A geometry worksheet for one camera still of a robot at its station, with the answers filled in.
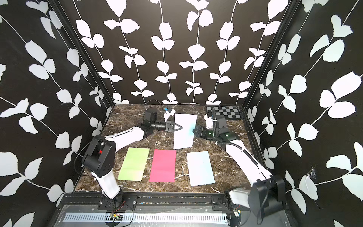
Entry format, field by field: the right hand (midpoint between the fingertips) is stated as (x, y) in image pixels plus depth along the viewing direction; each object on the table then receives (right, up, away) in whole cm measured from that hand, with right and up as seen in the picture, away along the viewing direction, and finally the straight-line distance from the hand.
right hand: (195, 129), depth 80 cm
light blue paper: (+3, -26, +6) cm, 27 cm away
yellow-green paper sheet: (-39, -24, +8) cm, 47 cm away
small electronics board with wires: (-41, -44, -10) cm, 61 cm away
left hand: (-8, +1, -1) cm, 8 cm away
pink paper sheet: (-20, -24, +8) cm, 32 cm away
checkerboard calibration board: (+32, +11, +33) cm, 48 cm away
